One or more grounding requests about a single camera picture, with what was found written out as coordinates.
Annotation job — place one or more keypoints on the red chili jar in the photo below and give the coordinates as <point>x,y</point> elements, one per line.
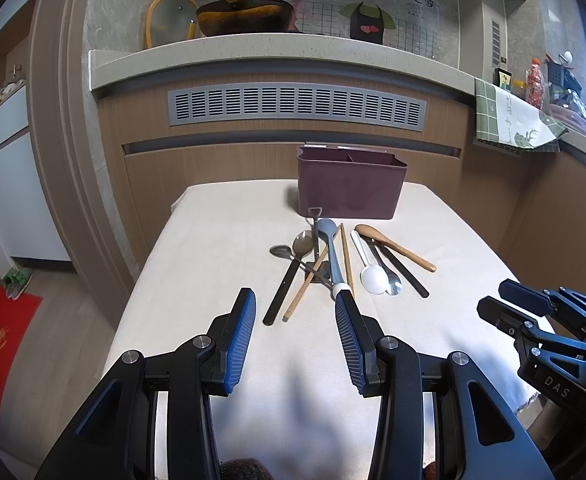
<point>535,82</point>

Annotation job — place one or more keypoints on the green checked cloth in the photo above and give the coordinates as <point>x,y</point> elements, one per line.
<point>503,115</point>

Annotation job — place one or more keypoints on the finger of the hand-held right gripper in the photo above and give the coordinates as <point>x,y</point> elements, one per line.
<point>495,311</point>
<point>520,291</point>

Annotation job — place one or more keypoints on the dark blue container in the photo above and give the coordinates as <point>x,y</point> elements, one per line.
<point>563,75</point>

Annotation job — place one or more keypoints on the white plastic spoon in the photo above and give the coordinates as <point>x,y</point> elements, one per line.
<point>374,279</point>

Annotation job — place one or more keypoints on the plain metal spoon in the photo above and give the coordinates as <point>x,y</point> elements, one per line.
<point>303,242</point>

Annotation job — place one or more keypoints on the cartoon wall poster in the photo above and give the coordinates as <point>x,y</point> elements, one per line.
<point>368,15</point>

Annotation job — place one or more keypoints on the yellow rimmed glass lid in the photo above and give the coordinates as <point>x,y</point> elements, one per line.
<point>168,20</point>

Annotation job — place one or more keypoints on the maroon plastic utensil holder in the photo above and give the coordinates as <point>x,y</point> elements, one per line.
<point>348,182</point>

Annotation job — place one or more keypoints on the speckled stone countertop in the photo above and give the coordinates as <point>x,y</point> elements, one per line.
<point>273,57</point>

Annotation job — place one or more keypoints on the white cabinet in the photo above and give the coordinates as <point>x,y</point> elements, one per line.
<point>18,185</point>

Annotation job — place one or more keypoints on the wooden chopstick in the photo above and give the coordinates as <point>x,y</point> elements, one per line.
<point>298,301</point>
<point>346,260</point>

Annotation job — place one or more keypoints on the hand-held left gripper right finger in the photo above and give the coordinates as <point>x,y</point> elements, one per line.
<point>348,335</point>

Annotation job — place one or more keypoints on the grey silicone spoon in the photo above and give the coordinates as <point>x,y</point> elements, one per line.
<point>331,255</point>

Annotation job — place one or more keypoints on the cream tablecloth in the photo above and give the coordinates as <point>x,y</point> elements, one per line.
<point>213,240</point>

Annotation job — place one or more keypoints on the brown wooden counter cabinet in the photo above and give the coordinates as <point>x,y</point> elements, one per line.
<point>213,160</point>

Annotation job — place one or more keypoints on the wooden spoon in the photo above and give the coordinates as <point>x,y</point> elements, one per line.
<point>403,252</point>

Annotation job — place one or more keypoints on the green slippers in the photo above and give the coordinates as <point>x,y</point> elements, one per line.
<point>17,282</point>

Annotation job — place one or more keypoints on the slim metal spoon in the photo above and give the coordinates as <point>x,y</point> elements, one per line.
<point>394,286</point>

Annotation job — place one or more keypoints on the grey vent grille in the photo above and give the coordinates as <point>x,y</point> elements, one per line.
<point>298,105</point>

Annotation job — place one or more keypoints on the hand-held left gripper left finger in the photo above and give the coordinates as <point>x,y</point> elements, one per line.
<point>238,340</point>

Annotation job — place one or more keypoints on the metal shovel-shaped spoon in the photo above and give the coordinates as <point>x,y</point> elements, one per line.
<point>315,240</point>

